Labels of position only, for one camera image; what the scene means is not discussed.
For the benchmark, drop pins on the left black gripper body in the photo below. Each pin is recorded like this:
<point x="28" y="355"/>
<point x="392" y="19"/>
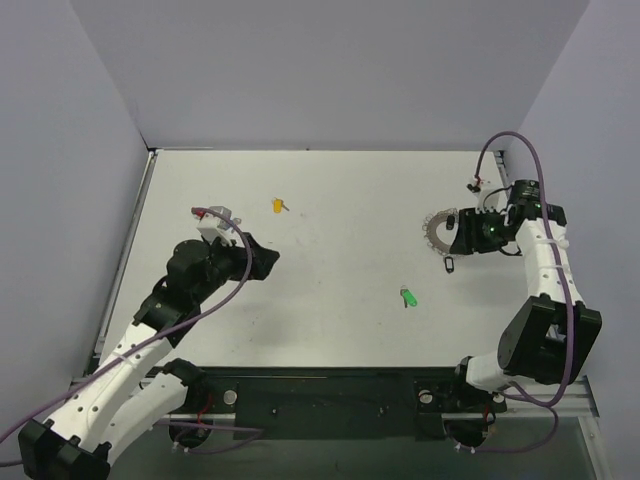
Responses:
<point x="249" y="258"/>

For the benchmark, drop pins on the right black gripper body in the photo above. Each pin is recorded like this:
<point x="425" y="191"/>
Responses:
<point x="466" y="231"/>

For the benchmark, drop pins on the black tag key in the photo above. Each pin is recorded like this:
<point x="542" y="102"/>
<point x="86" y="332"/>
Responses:
<point x="449" y="264"/>

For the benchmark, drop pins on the metal disc with keyrings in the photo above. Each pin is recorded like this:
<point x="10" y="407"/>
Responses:
<point x="439" y="230"/>

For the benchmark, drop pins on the green tag key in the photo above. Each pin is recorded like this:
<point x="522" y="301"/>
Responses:
<point x="409" y="300"/>

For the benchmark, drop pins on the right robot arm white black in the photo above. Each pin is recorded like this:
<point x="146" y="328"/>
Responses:
<point x="548" y="340"/>

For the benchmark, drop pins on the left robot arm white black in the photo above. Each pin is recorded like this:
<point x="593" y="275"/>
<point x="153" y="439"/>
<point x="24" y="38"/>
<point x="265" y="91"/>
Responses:
<point x="84" y="437"/>

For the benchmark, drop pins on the yellow tag key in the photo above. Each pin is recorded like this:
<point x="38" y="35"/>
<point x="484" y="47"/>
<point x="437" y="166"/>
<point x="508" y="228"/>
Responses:
<point x="279" y="206"/>

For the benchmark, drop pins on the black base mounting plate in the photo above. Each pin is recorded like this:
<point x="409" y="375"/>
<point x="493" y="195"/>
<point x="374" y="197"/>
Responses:
<point x="313" y="403"/>

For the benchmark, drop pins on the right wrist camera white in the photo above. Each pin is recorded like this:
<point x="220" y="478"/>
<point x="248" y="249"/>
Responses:
<point x="486" y="193"/>

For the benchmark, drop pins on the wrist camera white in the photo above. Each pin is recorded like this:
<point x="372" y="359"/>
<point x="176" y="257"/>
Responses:
<point x="212" y="228"/>
<point x="486" y="193"/>

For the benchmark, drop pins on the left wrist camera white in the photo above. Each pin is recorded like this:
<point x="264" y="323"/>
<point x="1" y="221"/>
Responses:
<point x="212" y="228"/>

